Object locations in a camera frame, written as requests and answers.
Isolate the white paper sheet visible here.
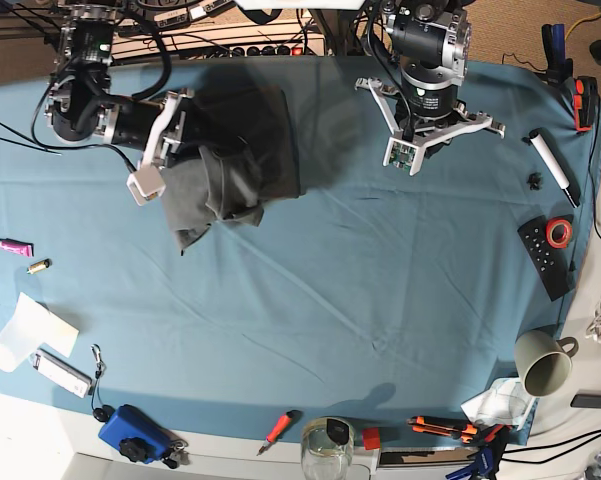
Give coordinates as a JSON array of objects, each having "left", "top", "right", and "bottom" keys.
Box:
[{"left": 0, "top": 292, "right": 79, "bottom": 373}]

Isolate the small black clip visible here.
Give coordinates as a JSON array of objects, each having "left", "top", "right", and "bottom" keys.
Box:
[{"left": 526, "top": 172, "right": 543, "bottom": 191}]

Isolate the short black zip tie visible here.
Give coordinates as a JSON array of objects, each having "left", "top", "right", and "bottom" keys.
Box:
[{"left": 0, "top": 137, "right": 62, "bottom": 156}]

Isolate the clear plastic bag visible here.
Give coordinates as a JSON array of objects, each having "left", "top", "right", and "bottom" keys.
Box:
[{"left": 461, "top": 378, "right": 536, "bottom": 430}]

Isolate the orange black clamp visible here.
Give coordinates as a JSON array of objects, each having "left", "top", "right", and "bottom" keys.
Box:
[{"left": 572, "top": 76, "right": 599, "bottom": 133}]

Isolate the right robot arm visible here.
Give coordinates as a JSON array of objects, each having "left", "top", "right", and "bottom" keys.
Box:
[{"left": 35, "top": 1, "right": 193, "bottom": 205}]

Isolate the red handled screwdriver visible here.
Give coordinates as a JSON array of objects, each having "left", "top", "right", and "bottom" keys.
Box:
[{"left": 257, "top": 410, "right": 302, "bottom": 456}]

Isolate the black power adapter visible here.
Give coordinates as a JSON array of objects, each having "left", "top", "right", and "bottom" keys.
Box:
[{"left": 570, "top": 393, "right": 601, "bottom": 409}]

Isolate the red tape roll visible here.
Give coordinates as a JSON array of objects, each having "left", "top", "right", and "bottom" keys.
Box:
[{"left": 545, "top": 218, "right": 573, "bottom": 249}]

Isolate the clear glass jar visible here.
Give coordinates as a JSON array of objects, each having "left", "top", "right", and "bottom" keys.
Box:
[{"left": 300, "top": 417, "right": 355, "bottom": 480}]

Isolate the pink tube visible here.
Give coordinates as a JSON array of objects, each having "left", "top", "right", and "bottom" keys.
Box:
[{"left": 0, "top": 239, "right": 34, "bottom": 258}]

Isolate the orange black utility knife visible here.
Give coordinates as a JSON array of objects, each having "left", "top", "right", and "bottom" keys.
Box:
[{"left": 407, "top": 416, "right": 478, "bottom": 443}]

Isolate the blue box with knob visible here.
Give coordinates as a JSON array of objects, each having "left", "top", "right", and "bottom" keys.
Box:
[{"left": 98, "top": 404, "right": 171, "bottom": 464}]

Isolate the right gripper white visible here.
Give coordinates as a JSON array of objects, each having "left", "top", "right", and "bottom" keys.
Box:
[{"left": 126, "top": 88, "right": 195, "bottom": 206}]

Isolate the white marker pen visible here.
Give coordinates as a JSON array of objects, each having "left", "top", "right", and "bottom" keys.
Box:
[{"left": 528, "top": 129, "right": 580, "bottom": 208}]

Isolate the red cube block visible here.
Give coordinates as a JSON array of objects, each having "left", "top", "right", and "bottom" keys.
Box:
[{"left": 361, "top": 427, "right": 381, "bottom": 451}]

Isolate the grey-green mug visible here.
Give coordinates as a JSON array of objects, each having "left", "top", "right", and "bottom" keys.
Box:
[{"left": 514, "top": 330, "right": 579, "bottom": 398}]

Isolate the grey T-shirt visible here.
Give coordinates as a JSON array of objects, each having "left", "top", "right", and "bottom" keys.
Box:
[{"left": 161, "top": 84, "right": 301, "bottom": 251}]

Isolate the black remote control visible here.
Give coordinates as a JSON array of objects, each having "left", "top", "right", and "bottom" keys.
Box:
[{"left": 517, "top": 216, "right": 572, "bottom": 301}]

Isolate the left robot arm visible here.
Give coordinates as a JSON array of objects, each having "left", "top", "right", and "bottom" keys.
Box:
[{"left": 355, "top": 1, "right": 505, "bottom": 176}]

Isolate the blue black bar clamp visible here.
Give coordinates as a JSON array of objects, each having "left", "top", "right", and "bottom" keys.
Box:
[{"left": 541, "top": 24, "right": 573, "bottom": 87}]

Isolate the black power strip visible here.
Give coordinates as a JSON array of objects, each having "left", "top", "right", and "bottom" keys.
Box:
[{"left": 228, "top": 43, "right": 324, "bottom": 57}]

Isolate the yellow lighter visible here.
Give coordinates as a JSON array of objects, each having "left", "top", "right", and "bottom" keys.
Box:
[{"left": 27, "top": 259, "right": 52, "bottom": 275}]

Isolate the long black zip tie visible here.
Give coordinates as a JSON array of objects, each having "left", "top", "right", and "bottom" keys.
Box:
[{"left": 0, "top": 121, "right": 48, "bottom": 149}]

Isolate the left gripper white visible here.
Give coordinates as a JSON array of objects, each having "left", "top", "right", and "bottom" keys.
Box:
[{"left": 355, "top": 77, "right": 506, "bottom": 176}]

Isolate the white rectangular device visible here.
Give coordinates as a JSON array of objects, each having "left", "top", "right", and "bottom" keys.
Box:
[{"left": 30, "top": 349, "right": 92, "bottom": 398}]

